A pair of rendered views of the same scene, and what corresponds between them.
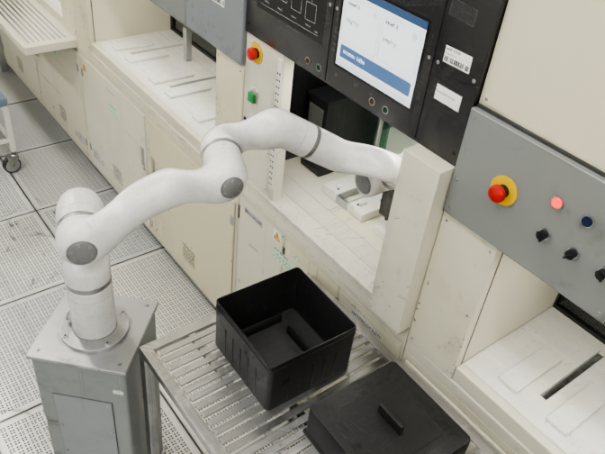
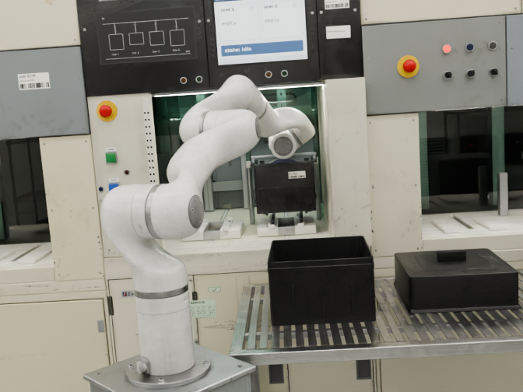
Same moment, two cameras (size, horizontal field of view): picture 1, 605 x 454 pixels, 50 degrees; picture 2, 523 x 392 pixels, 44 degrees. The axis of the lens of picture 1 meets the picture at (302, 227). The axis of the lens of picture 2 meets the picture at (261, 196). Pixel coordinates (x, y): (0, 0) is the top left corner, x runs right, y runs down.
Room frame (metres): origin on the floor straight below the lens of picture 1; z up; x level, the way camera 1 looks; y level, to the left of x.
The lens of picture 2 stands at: (0.11, 1.39, 1.34)
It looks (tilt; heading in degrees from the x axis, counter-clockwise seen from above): 8 degrees down; 314
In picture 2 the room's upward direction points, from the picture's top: 4 degrees counter-clockwise
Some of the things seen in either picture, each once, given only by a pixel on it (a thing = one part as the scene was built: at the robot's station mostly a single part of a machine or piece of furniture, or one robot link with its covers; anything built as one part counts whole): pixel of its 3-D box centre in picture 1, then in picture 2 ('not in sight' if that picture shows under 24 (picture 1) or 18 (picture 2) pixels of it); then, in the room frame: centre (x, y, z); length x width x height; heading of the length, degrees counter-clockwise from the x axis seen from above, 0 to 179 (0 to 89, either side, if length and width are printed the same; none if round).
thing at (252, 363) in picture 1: (283, 334); (320, 278); (1.22, 0.02, 0.85); 0.28 x 0.28 x 0.17; 40
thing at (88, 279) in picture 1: (83, 237); (144, 237); (1.28, 0.56, 1.07); 0.19 x 0.12 x 0.24; 20
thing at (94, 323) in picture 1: (92, 304); (165, 330); (1.24, 0.55, 0.85); 0.19 x 0.19 x 0.18
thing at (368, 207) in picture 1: (364, 193); (214, 228); (1.89, -0.20, 0.89); 0.22 x 0.21 x 0.04; 131
